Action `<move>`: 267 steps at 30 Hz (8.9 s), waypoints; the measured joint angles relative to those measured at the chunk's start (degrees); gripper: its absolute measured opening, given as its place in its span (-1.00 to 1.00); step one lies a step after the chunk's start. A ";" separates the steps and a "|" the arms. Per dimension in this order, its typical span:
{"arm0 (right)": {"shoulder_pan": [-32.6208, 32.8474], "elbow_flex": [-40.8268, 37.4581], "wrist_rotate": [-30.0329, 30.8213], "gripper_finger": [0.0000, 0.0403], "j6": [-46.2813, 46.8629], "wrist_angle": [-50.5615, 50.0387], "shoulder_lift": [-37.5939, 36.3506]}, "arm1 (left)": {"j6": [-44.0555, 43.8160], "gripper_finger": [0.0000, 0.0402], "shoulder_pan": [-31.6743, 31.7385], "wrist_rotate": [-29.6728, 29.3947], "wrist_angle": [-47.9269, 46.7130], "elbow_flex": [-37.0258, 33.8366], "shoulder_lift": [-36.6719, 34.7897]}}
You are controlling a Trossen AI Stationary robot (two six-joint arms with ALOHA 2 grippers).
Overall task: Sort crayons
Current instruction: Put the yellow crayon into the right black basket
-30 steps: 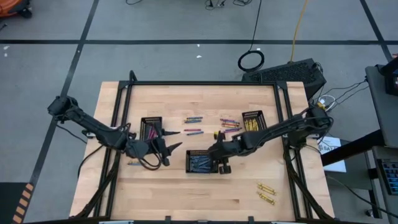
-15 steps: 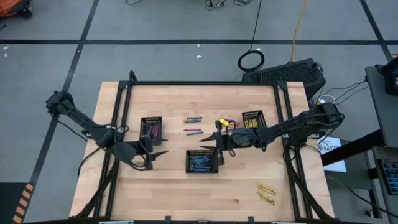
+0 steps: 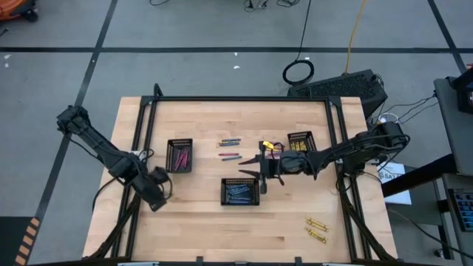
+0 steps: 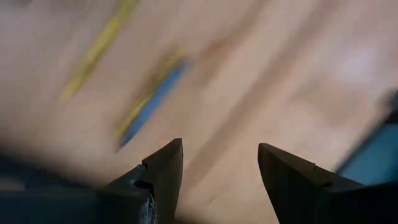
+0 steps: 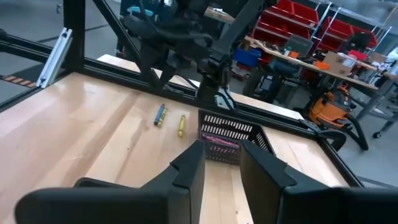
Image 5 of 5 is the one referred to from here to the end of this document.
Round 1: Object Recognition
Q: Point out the silver aluminium extrusion bar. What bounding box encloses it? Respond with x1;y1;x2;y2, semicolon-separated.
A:
35;27;73;89

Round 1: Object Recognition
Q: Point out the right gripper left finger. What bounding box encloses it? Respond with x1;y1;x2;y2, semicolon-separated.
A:
14;139;206;224

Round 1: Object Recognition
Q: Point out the grey monitor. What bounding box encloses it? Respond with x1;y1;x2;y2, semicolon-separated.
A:
284;34;314;56

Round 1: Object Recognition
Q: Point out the wooden table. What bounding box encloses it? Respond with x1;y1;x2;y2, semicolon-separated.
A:
203;6;237;24

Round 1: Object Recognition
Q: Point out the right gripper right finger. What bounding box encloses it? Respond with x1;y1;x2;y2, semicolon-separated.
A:
239;139;398;224

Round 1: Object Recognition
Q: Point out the red plastic storage bin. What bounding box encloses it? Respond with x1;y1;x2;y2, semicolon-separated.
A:
273;0;295;15
290;1;320;26
353;26;379;49
253;19;289;41
317;34;343;52
325;17;354;40

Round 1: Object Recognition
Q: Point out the black plastic slotted basket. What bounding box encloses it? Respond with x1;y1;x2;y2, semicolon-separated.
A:
198;109;277;166

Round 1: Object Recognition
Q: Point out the blue crayon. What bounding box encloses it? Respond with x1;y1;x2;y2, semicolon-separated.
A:
153;103;166;126

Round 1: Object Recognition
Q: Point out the cardboard box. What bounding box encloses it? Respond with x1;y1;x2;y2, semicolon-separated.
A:
323;51;357;77

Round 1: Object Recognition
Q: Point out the small red bin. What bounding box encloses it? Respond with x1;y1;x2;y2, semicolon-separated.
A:
348;49;369;62

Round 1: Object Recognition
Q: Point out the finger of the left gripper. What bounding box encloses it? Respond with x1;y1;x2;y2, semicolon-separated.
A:
162;60;180;89
141;60;162;90

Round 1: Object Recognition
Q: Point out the yellow crayon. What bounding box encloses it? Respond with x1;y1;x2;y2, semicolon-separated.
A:
157;106;169;128
177;114;187;138

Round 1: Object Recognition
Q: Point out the blue plastic bin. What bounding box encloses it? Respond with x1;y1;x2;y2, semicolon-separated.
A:
233;47;262;68

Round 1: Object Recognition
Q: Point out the black computer monitor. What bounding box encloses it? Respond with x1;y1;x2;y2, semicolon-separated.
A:
349;30;373;52

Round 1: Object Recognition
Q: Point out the grey rolling workbench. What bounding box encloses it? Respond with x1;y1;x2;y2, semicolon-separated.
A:
351;46;398;139

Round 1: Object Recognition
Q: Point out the wooden workbench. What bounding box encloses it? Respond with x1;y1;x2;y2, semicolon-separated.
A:
245;35;380;125

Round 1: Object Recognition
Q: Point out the orange shop vacuum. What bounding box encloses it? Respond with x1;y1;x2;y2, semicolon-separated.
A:
307;85;370;152

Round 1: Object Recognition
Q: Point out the black computer tower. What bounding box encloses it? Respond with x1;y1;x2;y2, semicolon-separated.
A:
242;58;299;103

